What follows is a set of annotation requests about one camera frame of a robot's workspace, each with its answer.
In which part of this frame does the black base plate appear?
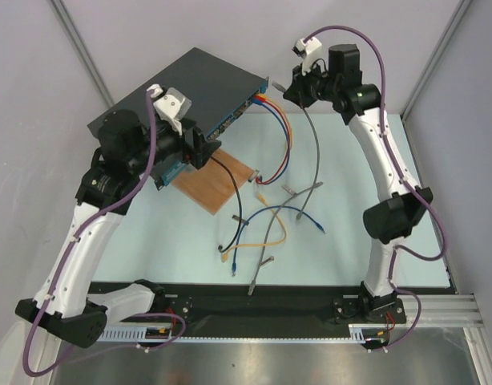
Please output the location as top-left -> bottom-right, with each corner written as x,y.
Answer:
119,281 -> 407,340

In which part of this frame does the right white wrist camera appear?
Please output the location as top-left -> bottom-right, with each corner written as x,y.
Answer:
292,37 -> 322,76

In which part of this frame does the black cable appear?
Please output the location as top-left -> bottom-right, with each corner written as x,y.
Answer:
208,156 -> 247,253

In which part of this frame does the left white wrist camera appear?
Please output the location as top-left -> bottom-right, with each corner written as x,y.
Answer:
147,83 -> 192,135

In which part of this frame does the white cable duct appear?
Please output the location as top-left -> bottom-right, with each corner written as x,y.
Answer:
97,324 -> 386,344

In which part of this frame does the yellow loose patch cable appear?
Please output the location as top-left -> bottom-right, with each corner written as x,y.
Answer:
221,192 -> 288,263

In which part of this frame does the long grey patch cable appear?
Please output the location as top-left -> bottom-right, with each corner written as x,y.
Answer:
248,181 -> 325,297

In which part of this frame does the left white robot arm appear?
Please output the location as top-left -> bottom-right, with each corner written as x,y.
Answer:
15,110 -> 221,348

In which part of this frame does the aluminium rail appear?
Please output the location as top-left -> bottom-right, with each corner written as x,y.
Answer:
417,294 -> 484,328

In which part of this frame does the dark grey network switch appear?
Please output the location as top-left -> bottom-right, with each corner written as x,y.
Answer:
87,47 -> 268,188

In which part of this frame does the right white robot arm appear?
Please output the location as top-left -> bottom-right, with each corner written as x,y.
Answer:
283,38 -> 433,322

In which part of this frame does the wooden board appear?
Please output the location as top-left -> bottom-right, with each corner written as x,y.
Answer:
172,149 -> 254,215

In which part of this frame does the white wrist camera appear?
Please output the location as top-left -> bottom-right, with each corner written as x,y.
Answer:
292,37 -> 322,76
147,83 -> 192,135

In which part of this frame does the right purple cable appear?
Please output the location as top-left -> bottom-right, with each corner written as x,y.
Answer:
304,25 -> 449,353

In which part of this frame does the blue plugged patch cable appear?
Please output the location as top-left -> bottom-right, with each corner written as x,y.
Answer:
252,99 -> 292,181

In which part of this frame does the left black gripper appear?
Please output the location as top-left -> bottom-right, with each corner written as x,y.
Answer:
127,116 -> 220,175

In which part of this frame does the blue loose patch cable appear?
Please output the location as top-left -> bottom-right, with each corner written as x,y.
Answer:
229,205 -> 327,278

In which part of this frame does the orange plugged patch cable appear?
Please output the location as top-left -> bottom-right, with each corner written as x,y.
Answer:
258,92 -> 294,148

